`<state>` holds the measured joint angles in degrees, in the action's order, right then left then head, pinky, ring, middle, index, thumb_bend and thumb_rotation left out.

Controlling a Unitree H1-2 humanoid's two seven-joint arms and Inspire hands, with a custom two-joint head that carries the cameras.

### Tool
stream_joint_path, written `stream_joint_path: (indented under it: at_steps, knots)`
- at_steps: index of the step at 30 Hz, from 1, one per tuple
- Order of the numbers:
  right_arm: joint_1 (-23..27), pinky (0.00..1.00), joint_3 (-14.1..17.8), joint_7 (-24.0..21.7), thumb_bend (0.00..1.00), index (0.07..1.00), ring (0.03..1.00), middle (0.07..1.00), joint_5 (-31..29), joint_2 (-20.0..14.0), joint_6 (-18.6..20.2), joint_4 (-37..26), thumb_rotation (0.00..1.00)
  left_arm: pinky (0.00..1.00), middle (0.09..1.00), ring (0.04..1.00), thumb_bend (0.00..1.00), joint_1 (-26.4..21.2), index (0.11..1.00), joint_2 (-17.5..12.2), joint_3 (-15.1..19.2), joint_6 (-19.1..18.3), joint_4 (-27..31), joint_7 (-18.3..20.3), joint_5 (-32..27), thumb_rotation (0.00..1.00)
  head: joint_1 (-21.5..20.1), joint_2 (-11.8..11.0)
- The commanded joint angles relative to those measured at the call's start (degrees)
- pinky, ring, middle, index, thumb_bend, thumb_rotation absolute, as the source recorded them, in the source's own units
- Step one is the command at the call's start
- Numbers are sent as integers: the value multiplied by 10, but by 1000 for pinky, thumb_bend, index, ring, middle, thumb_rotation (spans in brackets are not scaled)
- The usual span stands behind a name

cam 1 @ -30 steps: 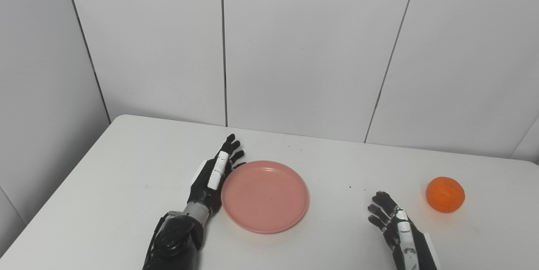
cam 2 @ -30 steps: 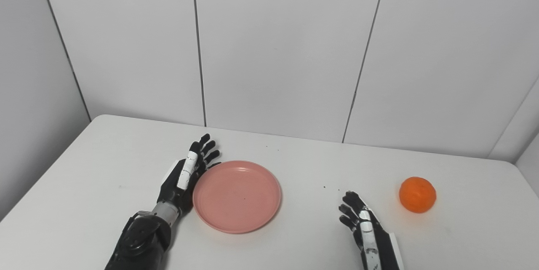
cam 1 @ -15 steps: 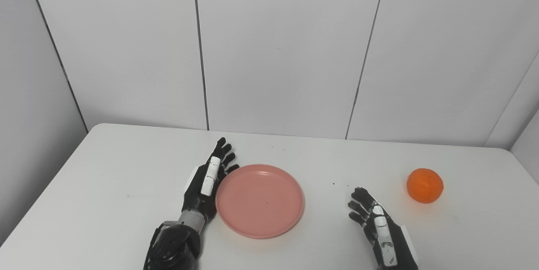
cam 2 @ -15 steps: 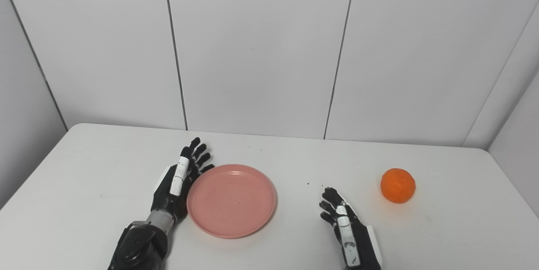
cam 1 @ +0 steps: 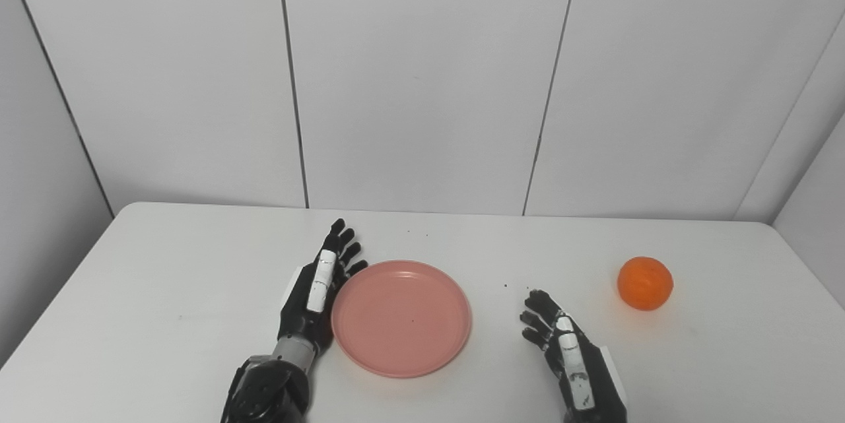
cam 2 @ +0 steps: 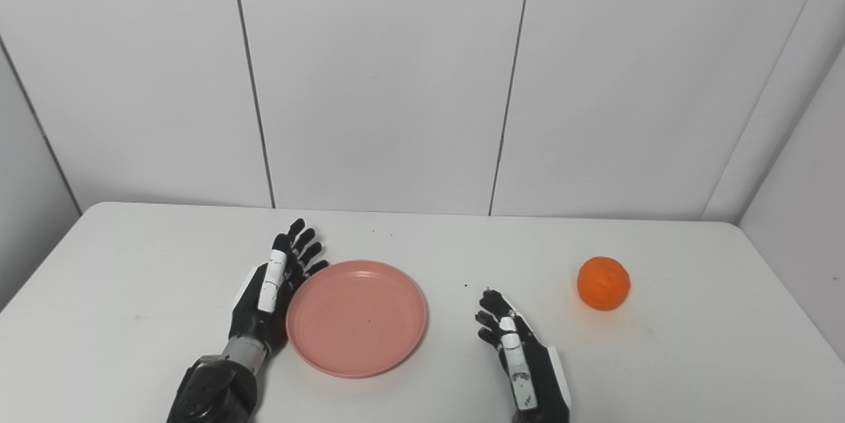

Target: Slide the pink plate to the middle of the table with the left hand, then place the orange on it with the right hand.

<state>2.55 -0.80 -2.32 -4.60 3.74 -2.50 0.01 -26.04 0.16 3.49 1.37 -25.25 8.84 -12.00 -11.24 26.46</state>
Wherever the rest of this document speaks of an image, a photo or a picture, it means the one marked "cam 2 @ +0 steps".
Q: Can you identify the orange fruit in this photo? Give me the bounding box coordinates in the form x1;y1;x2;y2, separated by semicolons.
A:
577;256;631;311

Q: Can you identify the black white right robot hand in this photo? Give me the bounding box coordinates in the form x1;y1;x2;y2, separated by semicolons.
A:
475;288;572;423

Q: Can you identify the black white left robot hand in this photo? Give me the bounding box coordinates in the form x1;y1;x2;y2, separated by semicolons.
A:
228;218;329;352

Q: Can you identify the pink round plate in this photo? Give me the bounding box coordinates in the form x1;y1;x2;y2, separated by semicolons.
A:
286;260;428;379

